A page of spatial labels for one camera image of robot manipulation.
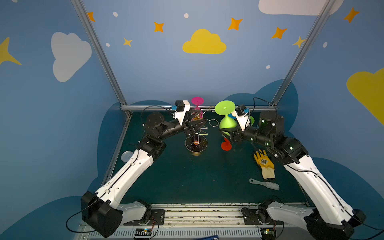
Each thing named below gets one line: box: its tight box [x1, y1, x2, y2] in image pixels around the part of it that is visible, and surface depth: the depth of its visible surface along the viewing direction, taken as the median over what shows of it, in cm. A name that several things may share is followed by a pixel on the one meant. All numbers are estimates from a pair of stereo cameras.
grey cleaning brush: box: [249, 178, 280, 191], surface depth 86 cm
